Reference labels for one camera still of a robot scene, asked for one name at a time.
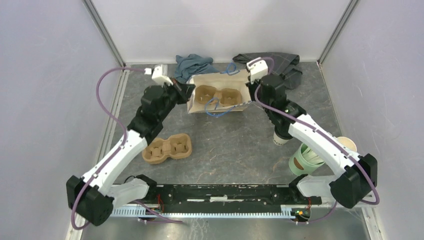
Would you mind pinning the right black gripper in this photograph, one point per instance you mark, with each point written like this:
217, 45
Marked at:
251, 87

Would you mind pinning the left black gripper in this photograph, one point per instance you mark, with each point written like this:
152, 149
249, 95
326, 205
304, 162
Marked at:
184, 91

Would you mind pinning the checkered paper takeout bag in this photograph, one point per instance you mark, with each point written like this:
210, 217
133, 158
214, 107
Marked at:
236, 80

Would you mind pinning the white paper cup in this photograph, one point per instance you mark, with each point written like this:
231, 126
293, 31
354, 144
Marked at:
280, 140
347, 142

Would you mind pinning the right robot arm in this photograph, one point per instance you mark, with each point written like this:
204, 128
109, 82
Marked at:
354, 176

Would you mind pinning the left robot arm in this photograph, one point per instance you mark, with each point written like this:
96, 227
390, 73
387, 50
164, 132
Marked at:
94, 195

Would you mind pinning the blue cloth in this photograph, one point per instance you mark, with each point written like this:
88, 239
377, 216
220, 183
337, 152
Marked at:
193, 64

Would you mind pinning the grey plaid cloth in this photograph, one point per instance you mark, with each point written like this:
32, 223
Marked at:
285, 65

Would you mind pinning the brown cardboard cup carrier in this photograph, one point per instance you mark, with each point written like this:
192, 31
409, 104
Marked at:
177, 146

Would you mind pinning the green cup holder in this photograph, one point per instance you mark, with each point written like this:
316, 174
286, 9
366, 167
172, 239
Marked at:
299, 166

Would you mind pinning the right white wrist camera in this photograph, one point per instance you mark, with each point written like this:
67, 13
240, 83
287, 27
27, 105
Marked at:
257, 68

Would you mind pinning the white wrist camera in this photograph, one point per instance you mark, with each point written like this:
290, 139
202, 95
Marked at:
159, 74
257, 68

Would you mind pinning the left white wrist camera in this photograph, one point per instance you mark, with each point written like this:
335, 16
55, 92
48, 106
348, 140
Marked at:
159, 74

